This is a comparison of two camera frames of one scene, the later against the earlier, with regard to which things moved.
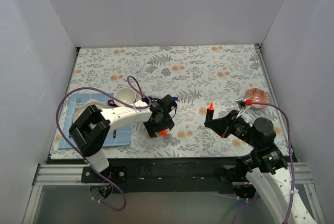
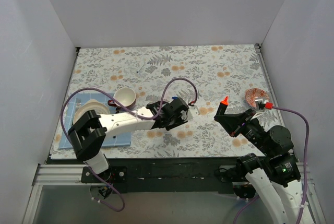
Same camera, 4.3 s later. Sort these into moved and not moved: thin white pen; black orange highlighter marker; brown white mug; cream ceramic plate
Moved: black orange highlighter marker
Not moved: thin white pen; cream ceramic plate; brown white mug
